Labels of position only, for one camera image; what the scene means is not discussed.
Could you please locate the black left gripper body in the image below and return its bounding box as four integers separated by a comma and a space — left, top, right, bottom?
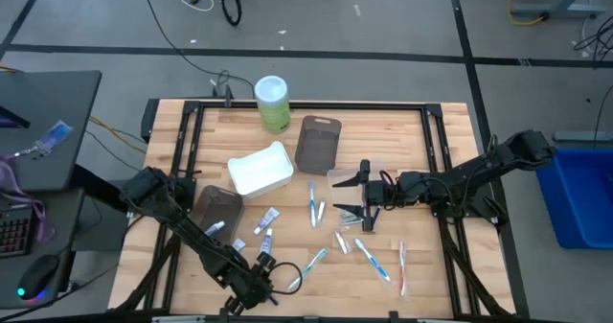
234, 265, 278, 310

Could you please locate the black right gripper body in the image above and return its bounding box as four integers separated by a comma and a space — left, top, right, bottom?
361, 158, 401, 232

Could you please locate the small toiletry packet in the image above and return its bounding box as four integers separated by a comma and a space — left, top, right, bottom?
332, 229, 353, 256

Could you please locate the blue white toothbrush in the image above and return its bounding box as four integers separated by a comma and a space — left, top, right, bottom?
306, 179, 318, 229
352, 237, 393, 283

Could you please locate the grey white toothpaste tube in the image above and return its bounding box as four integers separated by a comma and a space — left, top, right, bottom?
204, 220, 226, 238

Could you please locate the red white toothbrush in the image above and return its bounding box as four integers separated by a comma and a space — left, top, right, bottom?
397, 239, 411, 299

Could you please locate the crumpled clear plastic packet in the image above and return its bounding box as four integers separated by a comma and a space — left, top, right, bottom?
338, 211, 365, 227

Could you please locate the dark translucent bin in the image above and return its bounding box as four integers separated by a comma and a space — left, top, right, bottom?
293, 114, 343, 176
189, 184, 245, 245

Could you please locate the white plastic bin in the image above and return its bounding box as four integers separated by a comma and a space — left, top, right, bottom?
226, 140, 295, 199

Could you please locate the green disinfecting wipes canister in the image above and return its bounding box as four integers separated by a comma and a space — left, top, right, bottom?
253, 75, 292, 135

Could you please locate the blue plastic bin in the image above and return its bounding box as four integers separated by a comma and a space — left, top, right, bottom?
534, 148, 613, 251

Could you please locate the black desk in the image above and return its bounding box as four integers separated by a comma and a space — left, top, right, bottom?
0, 187, 86, 310
0, 70, 103, 193

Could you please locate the black computer mouse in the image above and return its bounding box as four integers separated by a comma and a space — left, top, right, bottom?
16, 253, 60, 301

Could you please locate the grey metal desk foot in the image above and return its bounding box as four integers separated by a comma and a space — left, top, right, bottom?
552, 129, 613, 145

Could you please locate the black backlit keyboard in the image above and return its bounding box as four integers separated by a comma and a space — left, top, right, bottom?
0, 201, 35, 260

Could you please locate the blue ID badge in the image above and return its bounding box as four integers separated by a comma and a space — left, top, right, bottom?
34, 120, 75, 154

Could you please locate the black monitor foot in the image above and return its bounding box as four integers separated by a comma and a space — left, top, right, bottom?
0, 104, 31, 130

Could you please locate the black aluminium table frame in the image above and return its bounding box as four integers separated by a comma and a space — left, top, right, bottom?
112, 99, 516, 318

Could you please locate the black cable clamp post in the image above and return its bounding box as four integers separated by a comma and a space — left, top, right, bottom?
212, 70, 236, 109

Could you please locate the thin yellow cable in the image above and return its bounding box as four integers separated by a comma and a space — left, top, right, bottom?
88, 115, 148, 154

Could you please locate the coiled black cable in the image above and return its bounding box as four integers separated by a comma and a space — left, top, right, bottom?
219, 0, 243, 28

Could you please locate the yellow floor cable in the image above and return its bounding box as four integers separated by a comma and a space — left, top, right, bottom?
506, 0, 550, 27

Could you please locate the thin black floor cable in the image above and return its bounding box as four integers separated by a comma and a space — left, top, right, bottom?
593, 82, 613, 150

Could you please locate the long black floor cable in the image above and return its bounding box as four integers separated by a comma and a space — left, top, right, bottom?
140, 0, 256, 99

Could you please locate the black floor cable bundle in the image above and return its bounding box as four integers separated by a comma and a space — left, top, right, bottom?
572, 18, 613, 70

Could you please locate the purple lanyard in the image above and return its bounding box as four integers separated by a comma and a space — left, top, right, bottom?
0, 143, 57, 245

